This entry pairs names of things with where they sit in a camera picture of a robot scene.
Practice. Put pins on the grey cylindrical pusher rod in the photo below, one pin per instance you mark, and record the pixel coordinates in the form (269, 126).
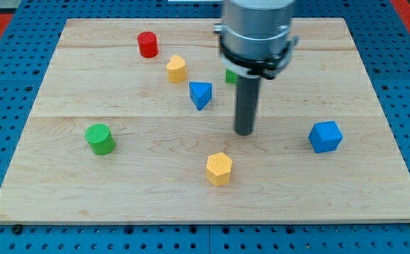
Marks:
(247, 94)

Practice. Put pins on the green cylinder block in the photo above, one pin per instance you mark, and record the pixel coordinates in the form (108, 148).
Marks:
(100, 139)

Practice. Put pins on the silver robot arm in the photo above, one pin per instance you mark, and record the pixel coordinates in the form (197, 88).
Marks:
(254, 39)

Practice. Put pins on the red cylinder block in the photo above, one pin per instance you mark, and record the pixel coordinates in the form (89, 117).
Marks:
(147, 42)

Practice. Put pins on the yellow heart block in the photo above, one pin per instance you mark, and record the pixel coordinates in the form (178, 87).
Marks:
(176, 69)

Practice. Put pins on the blue triangle block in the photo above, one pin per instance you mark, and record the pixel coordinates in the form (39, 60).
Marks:
(200, 94)

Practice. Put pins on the yellow hexagon block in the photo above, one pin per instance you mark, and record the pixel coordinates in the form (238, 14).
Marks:
(218, 169)

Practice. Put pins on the green block behind rod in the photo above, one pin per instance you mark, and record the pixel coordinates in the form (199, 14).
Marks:
(231, 77)

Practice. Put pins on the blue cube block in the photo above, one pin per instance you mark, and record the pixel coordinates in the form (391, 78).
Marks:
(325, 136)

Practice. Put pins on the wooden board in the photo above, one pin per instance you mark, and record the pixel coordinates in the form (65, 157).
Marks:
(156, 172)

